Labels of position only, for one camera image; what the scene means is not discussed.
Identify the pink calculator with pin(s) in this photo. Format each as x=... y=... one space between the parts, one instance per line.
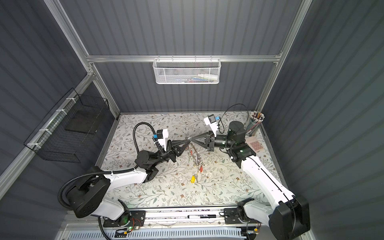
x=254 y=144

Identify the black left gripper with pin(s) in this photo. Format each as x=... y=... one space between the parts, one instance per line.
x=170 y=154

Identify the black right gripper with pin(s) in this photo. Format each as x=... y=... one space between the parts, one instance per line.
x=206 y=136

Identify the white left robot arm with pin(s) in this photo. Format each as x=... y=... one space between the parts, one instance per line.
x=85 y=195

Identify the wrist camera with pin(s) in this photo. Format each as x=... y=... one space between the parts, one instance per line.
x=161 y=138
x=212 y=121

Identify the clear pencil cup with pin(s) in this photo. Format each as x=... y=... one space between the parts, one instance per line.
x=255 y=119

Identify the white glue bottle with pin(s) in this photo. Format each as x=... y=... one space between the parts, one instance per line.
x=209 y=77

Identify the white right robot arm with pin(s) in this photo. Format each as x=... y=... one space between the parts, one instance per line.
x=287 y=215

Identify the black wire basket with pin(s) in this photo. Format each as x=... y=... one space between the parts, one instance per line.
x=67 y=134

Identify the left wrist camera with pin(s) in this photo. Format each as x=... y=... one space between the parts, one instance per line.
x=161 y=138

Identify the white wire mesh basket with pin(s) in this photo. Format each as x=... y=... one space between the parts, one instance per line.
x=185 y=73

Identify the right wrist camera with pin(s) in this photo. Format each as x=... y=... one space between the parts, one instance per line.
x=212 y=121

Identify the white slotted cable duct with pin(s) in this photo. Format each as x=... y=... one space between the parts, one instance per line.
x=178 y=234

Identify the large metal keyring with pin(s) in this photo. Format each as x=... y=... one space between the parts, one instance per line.
x=195 y=156

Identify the yellow tagged key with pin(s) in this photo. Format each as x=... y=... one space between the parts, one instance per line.
x=194 y=179

